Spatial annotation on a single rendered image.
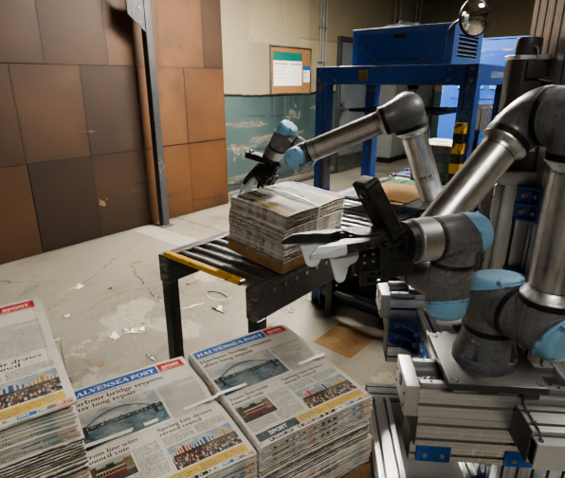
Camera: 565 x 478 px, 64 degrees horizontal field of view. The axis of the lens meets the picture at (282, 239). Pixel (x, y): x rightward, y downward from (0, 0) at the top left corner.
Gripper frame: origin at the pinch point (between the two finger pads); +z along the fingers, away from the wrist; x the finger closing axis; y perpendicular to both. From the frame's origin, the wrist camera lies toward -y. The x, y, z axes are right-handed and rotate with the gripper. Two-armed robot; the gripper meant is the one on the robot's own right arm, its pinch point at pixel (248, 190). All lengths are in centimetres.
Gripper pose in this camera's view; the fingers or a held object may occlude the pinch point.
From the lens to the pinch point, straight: 191.2
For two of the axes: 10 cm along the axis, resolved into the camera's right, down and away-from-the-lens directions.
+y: 6.2, 7.1, -3.3
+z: -4.4, 6.6, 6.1
